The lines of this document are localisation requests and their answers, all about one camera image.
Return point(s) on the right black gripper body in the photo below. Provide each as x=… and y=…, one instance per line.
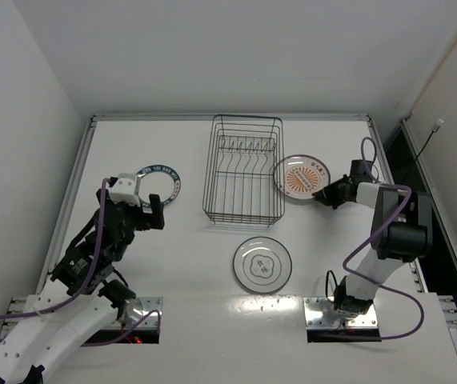
x=335, y=192

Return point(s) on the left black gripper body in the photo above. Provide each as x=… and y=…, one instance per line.
x=144, y=216

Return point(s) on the orange sunburst plate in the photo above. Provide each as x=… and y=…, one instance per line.
x=299, y=176

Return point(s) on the black rim flower plate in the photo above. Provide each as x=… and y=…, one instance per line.
x=262, y=265

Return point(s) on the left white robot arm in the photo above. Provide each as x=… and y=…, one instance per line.
x=78, y=299

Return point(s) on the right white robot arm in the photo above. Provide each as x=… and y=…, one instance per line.
x=401, y=232

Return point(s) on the green rim plate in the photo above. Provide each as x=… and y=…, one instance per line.
x=161, y=180

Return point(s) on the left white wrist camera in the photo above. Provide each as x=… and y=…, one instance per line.
x=125, y=190

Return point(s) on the wire dish rack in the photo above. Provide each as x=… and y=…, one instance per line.
x=244, y=170

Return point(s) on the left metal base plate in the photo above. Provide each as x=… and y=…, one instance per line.
x=144, y=311

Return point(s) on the metal base plate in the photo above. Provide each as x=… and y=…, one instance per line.
x=144, y=311
x=320, y=315

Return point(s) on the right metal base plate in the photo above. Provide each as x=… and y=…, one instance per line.
x=320, y=315

